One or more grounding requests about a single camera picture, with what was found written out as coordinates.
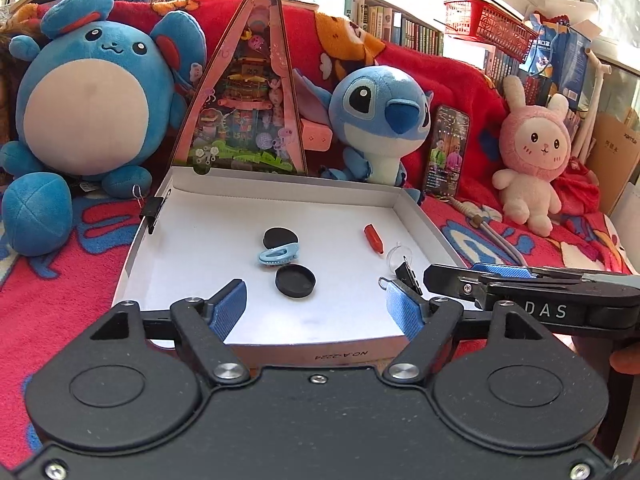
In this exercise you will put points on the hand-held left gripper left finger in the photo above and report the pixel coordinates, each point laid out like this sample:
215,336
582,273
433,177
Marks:
227,310

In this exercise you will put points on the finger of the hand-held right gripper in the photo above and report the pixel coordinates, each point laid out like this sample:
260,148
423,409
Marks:
500,270
450,280

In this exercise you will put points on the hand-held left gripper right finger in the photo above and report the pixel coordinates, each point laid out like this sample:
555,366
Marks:
405,310

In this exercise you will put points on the black binder clip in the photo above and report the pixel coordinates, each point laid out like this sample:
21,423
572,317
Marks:
409,274

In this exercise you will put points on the clear plastic capsule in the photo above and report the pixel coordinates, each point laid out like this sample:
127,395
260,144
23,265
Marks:
400,255

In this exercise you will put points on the white cardboard box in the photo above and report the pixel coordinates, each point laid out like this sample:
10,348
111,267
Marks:
200,260

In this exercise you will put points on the black round cap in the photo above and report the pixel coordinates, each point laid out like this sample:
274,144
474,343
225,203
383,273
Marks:
280,236
295,281

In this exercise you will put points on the plain blue hair clip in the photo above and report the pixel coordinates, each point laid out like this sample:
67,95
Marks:
277,256

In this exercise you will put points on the orange crayon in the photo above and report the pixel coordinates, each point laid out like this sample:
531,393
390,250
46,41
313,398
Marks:
374,237

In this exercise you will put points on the person's right hand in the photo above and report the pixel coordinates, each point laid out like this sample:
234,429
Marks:
627,361

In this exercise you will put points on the red cloth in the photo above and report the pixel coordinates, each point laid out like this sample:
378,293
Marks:
575,190

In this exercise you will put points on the binder clip on box edge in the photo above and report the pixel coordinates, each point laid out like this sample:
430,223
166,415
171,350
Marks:
152,207

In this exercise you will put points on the black smartphone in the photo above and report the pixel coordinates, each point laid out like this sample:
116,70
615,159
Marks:
446,152

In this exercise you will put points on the pink bunny plush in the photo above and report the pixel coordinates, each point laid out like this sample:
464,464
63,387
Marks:
532,145

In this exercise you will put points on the brown cardboard carton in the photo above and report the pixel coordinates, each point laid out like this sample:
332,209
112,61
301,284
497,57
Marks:
620,160

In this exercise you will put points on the blue alien plush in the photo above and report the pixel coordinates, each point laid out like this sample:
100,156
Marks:
375,110

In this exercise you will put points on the small pink box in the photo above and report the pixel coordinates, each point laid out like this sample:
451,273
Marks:
316,135

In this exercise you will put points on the pink triangular toy house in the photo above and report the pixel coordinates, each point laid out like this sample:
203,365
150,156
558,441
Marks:
245,110

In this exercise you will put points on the white pipe rack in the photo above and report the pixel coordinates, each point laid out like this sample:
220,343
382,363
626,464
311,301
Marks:
597,85

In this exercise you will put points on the blue paper bags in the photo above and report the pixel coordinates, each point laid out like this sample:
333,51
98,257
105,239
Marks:
565,60

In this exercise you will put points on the round blue mouse plush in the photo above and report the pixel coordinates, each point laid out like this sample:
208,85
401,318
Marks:
95,110

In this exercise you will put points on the red plastic basket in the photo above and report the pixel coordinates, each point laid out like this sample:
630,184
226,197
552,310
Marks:
490,20

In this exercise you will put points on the row of books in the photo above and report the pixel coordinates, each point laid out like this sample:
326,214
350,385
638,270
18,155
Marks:
415,30

